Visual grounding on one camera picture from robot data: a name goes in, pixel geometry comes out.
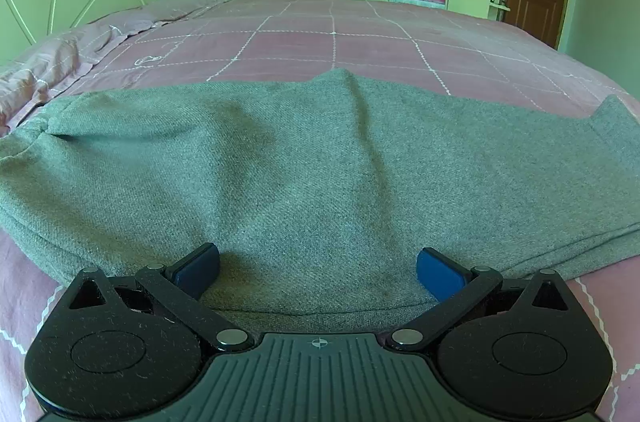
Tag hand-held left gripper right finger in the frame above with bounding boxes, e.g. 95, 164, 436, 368
387, 247, 574, 351

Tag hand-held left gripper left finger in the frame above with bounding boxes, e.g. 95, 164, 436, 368
67, 243, 254, 351

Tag grey pants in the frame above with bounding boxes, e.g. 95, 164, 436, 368
0, 68, 640, 316

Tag pink checked bed sheet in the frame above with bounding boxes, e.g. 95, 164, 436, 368
0, 0, 640, 422

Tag pink quilt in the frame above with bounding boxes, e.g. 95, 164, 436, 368
0, 0, 227, 130

